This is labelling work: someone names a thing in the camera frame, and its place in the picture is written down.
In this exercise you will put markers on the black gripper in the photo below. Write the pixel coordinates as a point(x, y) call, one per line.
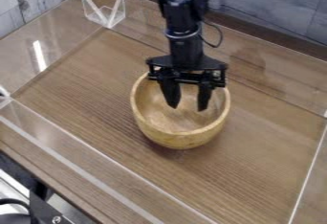
point(207, 74)

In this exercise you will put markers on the black metal mount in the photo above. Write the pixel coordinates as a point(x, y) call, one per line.
point(44, 214)

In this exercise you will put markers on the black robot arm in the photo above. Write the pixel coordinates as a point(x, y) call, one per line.
point(183, 15)

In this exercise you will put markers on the clear acrylic corner bracket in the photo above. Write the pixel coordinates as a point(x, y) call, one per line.
point(104, 15)

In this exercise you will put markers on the wooden bowl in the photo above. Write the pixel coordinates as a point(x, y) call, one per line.
point(179, 128)

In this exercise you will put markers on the clear acrylic tray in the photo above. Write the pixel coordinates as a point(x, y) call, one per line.
point(85, 123)

